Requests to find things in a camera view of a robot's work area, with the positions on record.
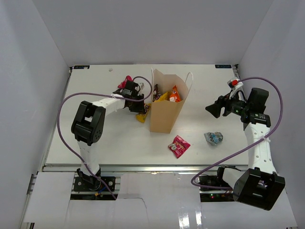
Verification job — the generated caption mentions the blue label corner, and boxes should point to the blue label corner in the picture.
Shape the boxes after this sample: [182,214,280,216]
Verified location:
[73,65,90,70]
[215,64,232,69]

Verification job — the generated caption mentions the silver blue snack packet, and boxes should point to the silver blue snack packet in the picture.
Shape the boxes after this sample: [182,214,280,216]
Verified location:
[204,132,224,146]

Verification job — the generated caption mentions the blue label right corner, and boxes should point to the blue label right corner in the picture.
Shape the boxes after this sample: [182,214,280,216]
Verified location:
[215,64,232,69]

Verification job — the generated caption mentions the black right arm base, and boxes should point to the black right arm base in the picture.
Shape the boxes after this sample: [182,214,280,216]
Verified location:
[194,166,236,203]

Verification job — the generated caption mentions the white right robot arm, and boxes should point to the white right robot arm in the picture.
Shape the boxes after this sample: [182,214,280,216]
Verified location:
[205,88,285,210]

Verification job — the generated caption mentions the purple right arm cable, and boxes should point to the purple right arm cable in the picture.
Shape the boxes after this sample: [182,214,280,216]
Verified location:
[190,76,283,190]

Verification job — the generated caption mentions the blue label left corner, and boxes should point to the blue label left corner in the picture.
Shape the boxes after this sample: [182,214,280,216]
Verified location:
[73,65,90,70]

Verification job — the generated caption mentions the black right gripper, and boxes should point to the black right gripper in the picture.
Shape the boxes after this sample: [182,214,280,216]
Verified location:
[205,89,250,118]

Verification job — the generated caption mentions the brown purple M&M's packet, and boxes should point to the brown purple M&M's packet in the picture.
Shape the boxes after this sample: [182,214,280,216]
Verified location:
[152,84,161,102]

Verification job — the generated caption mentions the brown paper bag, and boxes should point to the brown paper bag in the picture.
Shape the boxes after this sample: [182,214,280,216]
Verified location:
[150,69,193,134]

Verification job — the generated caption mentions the pink candy packet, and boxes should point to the pink candy packet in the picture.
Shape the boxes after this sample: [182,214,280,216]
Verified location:
[168,135,191,159]

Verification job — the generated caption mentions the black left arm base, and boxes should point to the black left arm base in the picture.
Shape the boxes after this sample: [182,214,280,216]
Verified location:
[73,168,116,192]

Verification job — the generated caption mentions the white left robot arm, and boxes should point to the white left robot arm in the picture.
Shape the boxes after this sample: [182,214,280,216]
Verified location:
[71,81,144,190]

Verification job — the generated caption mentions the yellow M&M's packet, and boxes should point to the yellow M&M's packet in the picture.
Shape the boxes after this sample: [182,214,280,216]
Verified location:
[136,103,151,123]
[153,92,169,102]

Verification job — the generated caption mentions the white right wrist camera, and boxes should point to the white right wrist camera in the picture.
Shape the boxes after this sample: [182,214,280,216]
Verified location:
[227,77,244,99]

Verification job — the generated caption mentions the orange white snack bag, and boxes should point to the orange white snack bag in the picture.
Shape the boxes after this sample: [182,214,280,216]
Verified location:
[169,85,181,103]

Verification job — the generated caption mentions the red heart candy packet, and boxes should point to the red heart candy packet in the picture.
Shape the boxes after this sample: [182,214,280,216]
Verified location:
[118,75,133,89]

